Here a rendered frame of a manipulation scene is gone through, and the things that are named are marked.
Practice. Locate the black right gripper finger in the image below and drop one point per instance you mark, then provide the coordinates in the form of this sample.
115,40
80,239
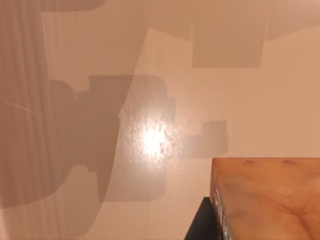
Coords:
203,222

